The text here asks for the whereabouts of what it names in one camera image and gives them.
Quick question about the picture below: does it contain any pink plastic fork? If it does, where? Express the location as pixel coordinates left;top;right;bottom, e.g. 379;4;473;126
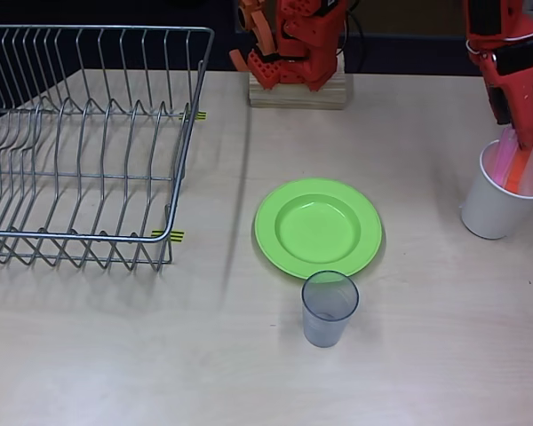
492;126;523;185

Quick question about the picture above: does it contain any orange plastic knife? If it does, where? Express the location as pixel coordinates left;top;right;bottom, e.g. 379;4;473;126
502;144;533;195

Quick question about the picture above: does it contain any green plastic plate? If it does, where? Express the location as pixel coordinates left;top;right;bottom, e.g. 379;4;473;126
253;177;384;281

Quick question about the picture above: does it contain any clear grey plastic tumbler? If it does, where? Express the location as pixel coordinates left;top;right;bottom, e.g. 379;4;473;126
300;269;360;349

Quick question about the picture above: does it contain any white paper cup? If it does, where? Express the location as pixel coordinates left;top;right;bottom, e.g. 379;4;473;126
459;138;533;241

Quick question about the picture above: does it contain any wooden base block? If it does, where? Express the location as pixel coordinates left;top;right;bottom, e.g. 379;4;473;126
248;47;354;111

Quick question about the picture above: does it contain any light orange table clamp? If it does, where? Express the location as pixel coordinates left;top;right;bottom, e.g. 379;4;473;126
228;0;279;72

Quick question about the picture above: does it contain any black power cable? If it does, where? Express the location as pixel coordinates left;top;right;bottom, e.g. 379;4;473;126
342;6;366;75

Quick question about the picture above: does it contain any metal wire dish rack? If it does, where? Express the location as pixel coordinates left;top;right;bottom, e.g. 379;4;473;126
0;25;215;272

